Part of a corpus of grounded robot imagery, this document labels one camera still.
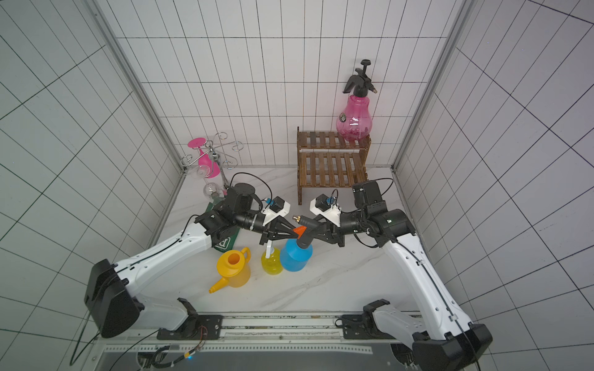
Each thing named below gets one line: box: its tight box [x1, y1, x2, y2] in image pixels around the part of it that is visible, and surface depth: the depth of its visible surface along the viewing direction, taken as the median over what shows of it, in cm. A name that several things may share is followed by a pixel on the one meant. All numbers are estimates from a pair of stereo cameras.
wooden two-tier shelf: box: [297, 125, 372, 206], surface depth 99 cm
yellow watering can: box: [208, 247, 252, 294], surface depth 77 cm
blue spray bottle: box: [279, 214, 320, 273], surface depth 68 cm
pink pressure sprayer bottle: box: [335, 59, 378, 140], surface depth 85 cm
